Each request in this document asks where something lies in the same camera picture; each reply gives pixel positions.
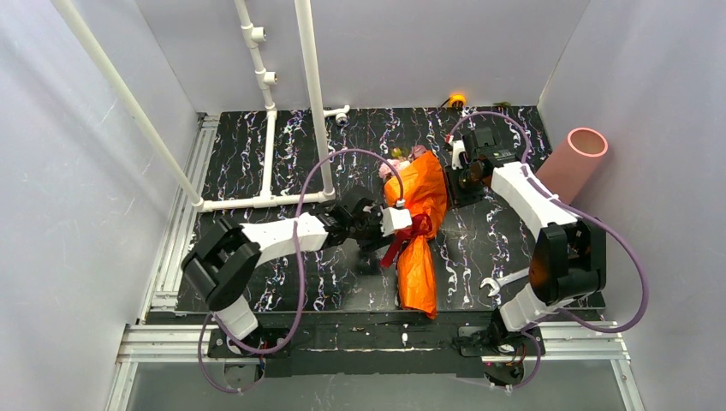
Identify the silver wrench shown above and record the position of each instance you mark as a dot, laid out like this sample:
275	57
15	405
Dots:
494	284

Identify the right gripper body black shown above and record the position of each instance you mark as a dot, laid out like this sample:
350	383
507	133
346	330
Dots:
464	185

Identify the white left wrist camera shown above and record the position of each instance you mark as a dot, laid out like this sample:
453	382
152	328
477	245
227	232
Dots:
394	220

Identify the pink flower bunch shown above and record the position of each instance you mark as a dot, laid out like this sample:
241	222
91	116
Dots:
402	157

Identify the dark red ribbon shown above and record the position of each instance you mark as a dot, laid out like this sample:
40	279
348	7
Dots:
421	226

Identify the yellow round button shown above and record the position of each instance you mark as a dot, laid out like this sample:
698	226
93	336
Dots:
455	101

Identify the pink cylindrical vase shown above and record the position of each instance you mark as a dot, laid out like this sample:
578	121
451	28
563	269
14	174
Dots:
571	164

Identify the white PVC pipe frame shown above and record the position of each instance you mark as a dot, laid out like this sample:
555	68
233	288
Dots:
253	36

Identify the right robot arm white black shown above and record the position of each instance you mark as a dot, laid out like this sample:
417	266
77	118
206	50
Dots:
568	261

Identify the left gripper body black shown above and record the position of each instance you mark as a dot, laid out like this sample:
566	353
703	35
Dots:
373	228

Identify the orange wrapping paper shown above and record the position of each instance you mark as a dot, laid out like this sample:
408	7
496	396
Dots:
426	198

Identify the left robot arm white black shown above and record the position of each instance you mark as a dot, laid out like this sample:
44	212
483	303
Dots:
222	262

